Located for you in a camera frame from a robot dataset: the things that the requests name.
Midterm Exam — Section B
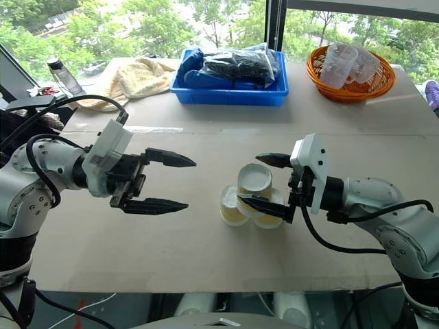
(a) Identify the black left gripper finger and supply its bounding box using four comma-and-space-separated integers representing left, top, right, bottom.
121, 197, 190, 216
141, 147, 198, 169

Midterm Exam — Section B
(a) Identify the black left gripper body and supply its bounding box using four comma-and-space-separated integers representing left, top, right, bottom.
106, 154, 150, 209

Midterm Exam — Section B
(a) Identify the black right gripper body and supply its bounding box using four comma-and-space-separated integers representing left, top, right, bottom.
287, 165, 316, 224

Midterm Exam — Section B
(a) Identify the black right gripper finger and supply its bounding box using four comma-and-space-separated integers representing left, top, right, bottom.
236, 194, 296, 225
254, 152, 293, 169

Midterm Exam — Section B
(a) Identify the yellow white paper cup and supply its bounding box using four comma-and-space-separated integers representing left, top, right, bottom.
252, 189, 285, 230
236, 162, 274, 208
219, 184, 250, 228

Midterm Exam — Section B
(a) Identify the blue plastic bin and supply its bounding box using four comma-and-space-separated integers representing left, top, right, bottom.
169, 47, 290, 107

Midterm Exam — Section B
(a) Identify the cream knitted towel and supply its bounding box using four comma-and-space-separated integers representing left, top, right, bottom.
76, 57, 177, 112

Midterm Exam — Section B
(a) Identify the orange woven basket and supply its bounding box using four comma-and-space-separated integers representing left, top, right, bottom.
305, 45, 396, 104

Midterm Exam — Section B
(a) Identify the clear bag with black contents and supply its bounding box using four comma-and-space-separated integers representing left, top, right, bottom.
201, 43, 281, 87

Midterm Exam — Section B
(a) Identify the white rounded robot leg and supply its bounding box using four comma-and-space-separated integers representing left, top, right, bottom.
174, 292, 216, 326
273, 291, 312, 329

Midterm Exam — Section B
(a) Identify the clear plastic measuring cup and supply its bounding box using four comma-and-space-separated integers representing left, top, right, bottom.
345, 46, 382, 85
320, 43, 359, 90

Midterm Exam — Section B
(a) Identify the clear water bottle black cap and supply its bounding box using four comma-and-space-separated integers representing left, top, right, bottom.
46, 57, 87, 98

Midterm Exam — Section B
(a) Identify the black flat device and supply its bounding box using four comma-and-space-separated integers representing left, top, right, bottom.
4, 95, 58, 112

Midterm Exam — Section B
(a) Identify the purple shoe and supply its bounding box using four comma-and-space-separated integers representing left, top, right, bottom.
425, 79, 439, 111

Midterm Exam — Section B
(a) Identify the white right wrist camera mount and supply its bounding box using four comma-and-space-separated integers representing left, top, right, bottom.
289, 132, 331, 215

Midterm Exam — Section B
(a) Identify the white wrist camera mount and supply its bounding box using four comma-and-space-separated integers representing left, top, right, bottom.
289, 132, 331, 215
81, 119, 134, 198

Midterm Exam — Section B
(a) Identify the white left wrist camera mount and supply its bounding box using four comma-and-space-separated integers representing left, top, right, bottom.
81, 119, 134, 198

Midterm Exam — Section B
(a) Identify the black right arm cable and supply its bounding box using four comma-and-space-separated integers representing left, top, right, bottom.
300, 199, 435, 255

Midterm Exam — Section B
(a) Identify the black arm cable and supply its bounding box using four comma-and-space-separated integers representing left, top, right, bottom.
300, 199, 435, 255
0, 95, 130, 208

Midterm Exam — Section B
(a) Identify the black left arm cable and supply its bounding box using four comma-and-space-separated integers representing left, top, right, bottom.
0, 95, 130, 208

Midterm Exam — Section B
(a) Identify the thin white cable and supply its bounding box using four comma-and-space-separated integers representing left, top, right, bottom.
47, 292, 118, 327

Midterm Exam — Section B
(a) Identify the black window frame post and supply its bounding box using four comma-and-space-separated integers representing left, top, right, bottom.
263, 0, 288, 53

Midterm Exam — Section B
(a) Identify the thin black floor cable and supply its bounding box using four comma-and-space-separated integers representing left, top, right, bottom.
34, 289, 106, 329

